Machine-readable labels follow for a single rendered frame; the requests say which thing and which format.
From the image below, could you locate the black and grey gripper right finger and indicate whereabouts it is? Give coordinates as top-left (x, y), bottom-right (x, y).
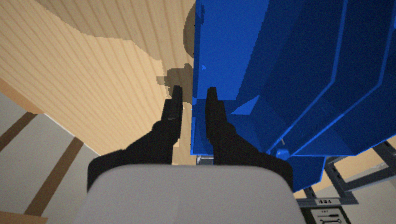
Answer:
top-left (205, 87), bottom-right (293, 193)

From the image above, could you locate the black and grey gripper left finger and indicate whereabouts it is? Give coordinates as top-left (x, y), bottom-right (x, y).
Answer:
top-left (87, 85), bottom-right (183, 193)

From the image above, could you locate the dark green tool case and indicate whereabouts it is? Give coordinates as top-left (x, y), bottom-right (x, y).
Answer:
top-left (300, 206), bottom-right (351, 224)

